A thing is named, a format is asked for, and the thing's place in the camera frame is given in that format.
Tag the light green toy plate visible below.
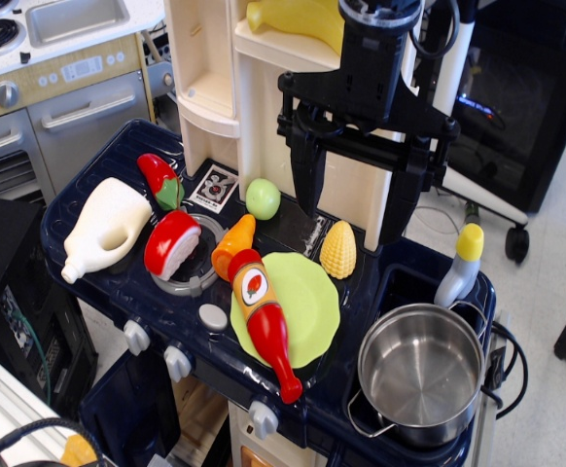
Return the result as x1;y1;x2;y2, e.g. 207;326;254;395
229;250;340;370

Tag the wooden grey toy kitchen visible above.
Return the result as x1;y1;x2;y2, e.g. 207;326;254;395
0;1;164;202

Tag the cream toy kitchen shelf tower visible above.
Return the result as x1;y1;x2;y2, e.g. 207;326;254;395
162;0;428;253

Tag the grey stove knob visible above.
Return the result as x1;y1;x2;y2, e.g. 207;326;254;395
248;401;279;440
123;320;151;356
163;345;193;382

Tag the red toy chili pepper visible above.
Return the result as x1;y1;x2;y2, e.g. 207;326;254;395
136;153;184;211

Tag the yellow toy corn cob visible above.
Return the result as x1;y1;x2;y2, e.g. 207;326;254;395
320;220;357;279

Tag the white rolling stand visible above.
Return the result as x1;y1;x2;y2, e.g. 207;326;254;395
404;0;531;264

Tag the orange toy carrot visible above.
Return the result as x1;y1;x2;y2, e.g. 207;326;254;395
211;214;256;281

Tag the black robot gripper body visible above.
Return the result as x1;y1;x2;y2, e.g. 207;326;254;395
277;1;460;179

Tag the green toy apple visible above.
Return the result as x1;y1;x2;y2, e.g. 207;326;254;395
245;178;281;221

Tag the grey round button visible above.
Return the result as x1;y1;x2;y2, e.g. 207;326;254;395
198;304;229;332

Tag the grey middle stove knob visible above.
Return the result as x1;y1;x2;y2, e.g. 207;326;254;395
163;345;193;382

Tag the red and white toy sushi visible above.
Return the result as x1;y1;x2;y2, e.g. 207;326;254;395
144;210;201;281

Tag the stainless steel pot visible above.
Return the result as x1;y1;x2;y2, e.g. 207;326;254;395
353;303;485;449

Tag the black cable on right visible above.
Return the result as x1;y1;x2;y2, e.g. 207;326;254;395
479;320;529;419

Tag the red toy ketchup bottle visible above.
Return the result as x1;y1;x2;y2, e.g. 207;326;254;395
228;249;303;405

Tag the grey toy stove burner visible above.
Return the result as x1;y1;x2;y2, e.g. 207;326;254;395
150;214;226;298

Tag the yellow object at bottom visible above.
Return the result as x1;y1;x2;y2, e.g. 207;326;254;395
60;435;98;467

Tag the grey bottle with yellow cap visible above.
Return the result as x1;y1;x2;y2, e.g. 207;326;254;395
434;223;484;307

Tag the black computer case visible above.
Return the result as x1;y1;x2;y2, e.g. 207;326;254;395
0;199;97;419

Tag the black braided cable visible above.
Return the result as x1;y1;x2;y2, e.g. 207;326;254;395
0;416;107;467

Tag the dark blue toy kitchen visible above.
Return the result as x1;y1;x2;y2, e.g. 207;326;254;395
40;119;498;467

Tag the white toy jug bottle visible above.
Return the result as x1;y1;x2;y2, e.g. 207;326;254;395
61;177;153;284

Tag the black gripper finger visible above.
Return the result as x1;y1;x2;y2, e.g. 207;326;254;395
379;136;434;244
287;108;326;218

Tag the grey right stove knob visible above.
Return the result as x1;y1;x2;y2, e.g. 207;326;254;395
248;401;279;440

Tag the grey left stove knob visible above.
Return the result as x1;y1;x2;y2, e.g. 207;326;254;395
123;320;151;356

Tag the yellow toy banana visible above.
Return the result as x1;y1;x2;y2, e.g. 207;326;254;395
245;0;344;55

